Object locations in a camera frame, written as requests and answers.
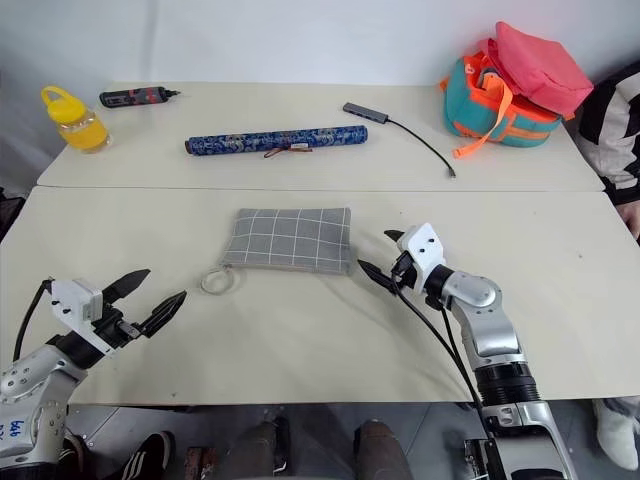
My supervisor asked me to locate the grey checked fabric pouch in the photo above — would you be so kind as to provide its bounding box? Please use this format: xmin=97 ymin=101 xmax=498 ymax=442
xmin=218 ymin=207 xmax=353 ymax=278

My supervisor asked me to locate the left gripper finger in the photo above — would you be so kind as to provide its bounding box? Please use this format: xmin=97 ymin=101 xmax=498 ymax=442
xmin=139 ymin=290 xmax=188 ymax=339
xmin=102 ymin=268 xmax=152 ymax=304

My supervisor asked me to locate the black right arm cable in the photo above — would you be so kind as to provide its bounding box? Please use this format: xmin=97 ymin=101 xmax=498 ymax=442
xmin=391 ymin=269 xmax=494 ymax=436

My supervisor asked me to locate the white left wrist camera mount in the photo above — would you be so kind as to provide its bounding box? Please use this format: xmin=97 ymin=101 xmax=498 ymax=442
xmin=49 ymin=278 xmax=105 ymax=347

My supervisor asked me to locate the yellow lidded juice bottle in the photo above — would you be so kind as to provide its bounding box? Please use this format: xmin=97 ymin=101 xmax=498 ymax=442
xmin=40 ymin=85 xmax=113 ymax=154

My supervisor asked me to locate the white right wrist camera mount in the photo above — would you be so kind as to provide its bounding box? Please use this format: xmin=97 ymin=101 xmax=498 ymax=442
xmin=397 ymin=223 xmax=448 ymax=282

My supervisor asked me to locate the blue patterned rolled scroll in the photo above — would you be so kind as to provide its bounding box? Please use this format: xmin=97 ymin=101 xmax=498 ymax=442
xmin=182 ymin=124 xmax=370 ymax=160

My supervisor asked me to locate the brown block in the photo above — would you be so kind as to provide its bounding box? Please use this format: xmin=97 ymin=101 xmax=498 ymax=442
xmin=185 ymin=445 xmax=220 ymax=480

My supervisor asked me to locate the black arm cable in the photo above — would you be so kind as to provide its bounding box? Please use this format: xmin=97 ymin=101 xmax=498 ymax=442
xmin=391 ymin=269 xmax=494 ymax=436
xmin=11 ymin=277 xmax=55 ymax=362

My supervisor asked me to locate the dark rounded shape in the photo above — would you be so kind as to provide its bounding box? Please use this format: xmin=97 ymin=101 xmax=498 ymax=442
xmin=353 ymin=419 xmax=417 ymax=480

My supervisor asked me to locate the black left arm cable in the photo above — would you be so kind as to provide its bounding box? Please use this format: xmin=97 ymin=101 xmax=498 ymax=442
xmin=11 ymin=277 xmax=55 ymax=362

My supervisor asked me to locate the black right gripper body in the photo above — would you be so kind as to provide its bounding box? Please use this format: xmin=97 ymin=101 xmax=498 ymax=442
xmin=390 ymin=249 xmax=427 ymax=294

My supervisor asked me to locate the black red electric screwdriver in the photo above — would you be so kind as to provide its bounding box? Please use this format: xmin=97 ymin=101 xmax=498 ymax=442
xmin=98 ymin=85 xmax=182 ymax=109

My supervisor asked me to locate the person in striped clothing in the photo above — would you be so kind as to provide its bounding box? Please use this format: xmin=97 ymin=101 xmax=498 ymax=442
xmin=576 ymin=63 xmax=640 ymax=242

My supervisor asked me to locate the black shoe with white stripes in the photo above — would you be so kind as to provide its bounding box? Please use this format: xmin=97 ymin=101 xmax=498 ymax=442
xmin=121 ymin=430 xmax=177 ymax=480

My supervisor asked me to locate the teal orange pink bag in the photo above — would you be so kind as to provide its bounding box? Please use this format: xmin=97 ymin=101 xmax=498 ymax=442
xmin=439 ymin=20 xmax=595 ymax=161

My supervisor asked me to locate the grey USB hub with cable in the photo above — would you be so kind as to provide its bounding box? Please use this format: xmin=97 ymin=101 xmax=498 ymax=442
xmin=342 ymin=101 xmax=458 ymax=180

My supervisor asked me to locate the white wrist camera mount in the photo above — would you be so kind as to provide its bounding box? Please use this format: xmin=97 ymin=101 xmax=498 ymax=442
xmin=49 ymin=278 xmax=105 ymax=347
xmin=397 ymin=223 xmax=448 ymax=282

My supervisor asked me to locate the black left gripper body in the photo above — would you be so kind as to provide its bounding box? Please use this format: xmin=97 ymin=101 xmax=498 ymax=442
xmin=91 ymin=298 xmax=144 ymax=356

